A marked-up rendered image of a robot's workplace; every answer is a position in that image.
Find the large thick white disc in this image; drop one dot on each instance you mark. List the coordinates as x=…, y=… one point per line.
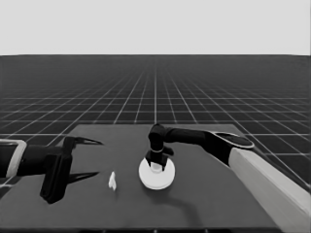
x=155, y=181

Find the small white T-shaped piece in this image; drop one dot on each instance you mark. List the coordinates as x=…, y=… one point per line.
x=112, y=183

